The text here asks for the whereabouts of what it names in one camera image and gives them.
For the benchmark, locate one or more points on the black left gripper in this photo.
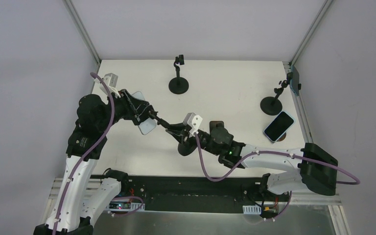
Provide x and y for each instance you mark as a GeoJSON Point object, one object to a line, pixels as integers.
{"type": "Point", "coordinates": [136, 110]}

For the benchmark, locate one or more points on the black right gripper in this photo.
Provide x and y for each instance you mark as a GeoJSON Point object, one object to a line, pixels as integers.
{"type": "Point", "coordinates": [185, 136]}

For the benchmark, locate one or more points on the black phone stand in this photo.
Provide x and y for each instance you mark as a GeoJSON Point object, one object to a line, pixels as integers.
{"type": "Point", "coordinates": [178, 84]}
{"type": "Point", "coordinates": [165, 124]}
{"type": "Point", "coordinates": [272, 105]}

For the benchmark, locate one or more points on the silver phone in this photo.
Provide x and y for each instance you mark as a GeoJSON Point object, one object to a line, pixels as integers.
{"type": "Point", "coordinates": [140, 113]}

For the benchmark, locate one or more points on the black phone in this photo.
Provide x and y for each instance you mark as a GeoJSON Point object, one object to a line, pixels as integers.
{"type": "Point", "coordinates": [215, 124]}

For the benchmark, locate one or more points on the blue-cased phone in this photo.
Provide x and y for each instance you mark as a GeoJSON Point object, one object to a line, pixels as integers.
{"type": "Point", "coordinates": [279, 126]}

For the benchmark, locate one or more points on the blue phone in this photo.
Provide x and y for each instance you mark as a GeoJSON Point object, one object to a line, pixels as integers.
{"type": "Point", "coordinates": [295, 84]}

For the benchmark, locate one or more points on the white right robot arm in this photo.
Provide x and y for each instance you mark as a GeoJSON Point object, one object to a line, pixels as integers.
{"type": "Point", "coordinates": [309, 168]}

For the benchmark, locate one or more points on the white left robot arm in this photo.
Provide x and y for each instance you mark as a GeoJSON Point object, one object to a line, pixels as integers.
{"type": "Point", "coordinates": [72, 214]}

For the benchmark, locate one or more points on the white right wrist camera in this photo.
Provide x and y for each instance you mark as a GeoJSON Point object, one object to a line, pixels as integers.
{"type": "Point", "coordinates": [193, 121]}

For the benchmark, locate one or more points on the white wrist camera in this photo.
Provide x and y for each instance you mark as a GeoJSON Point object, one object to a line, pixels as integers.
{"type": "Point", "coordinates": [193, 121]}
{"type": "Point", "coordinates": [111, 81]}

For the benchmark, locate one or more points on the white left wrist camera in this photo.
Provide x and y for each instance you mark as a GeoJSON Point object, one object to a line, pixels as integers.
{"type": "Point", "coordinates": [111, 81]}

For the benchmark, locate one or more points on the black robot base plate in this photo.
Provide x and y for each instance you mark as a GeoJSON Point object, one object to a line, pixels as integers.
{"type": "Point", "coordinates": [195, 194]}

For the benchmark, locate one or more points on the white slotted cable duct right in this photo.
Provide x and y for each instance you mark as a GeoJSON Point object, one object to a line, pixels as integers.
{"type": "Point", "coordinates": [252, 209]}

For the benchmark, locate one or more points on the aluminium frame rail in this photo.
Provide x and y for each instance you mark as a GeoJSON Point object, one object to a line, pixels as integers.
{"type": "Point", "coordinates": [314, 199]}

